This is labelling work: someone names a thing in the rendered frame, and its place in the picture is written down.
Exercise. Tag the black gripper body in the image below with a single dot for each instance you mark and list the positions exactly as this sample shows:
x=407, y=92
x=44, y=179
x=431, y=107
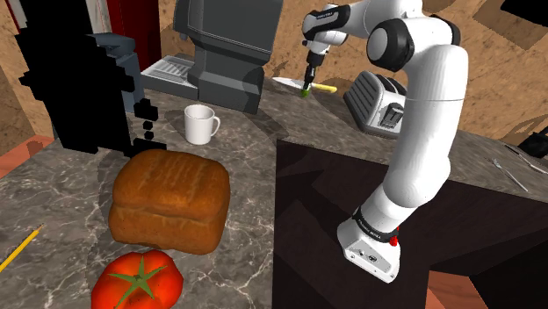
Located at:
x=317, y=60

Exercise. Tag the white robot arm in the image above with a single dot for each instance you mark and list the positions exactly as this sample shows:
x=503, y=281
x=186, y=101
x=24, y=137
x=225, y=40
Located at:
x=432, y=107

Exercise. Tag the small green object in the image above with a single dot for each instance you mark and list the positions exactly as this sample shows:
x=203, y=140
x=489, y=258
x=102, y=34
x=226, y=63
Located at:
x=305, y=93

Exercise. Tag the silver toaster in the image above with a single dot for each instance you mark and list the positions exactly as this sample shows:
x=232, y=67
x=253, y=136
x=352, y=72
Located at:
x=372, y=100

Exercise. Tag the grey coffee machine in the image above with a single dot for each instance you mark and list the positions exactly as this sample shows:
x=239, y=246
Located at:
x=231, y=47

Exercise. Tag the white mug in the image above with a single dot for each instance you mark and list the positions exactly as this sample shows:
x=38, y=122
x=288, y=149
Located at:
x=199, y=126

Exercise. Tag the brown bread loaf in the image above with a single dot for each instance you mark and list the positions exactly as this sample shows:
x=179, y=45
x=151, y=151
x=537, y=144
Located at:
x=171, y=197

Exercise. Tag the dark robot stand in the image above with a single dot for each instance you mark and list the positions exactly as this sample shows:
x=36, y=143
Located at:
x=471, y=222

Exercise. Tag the silver fork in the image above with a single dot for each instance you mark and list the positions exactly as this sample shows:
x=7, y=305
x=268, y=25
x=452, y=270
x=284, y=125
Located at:
x=509, y=174

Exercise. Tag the silver table knife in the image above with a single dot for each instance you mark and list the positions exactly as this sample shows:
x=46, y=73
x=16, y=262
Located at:
x=528, y=162

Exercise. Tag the black blocky appliance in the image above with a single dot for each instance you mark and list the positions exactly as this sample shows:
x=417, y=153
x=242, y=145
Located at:
x=72, y=85

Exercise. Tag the red tomato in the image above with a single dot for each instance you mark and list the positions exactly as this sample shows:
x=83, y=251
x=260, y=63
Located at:
x=162, y=278

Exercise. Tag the yellow pencil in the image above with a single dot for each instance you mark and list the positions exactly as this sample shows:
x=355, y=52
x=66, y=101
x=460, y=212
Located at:
x=19, y=248

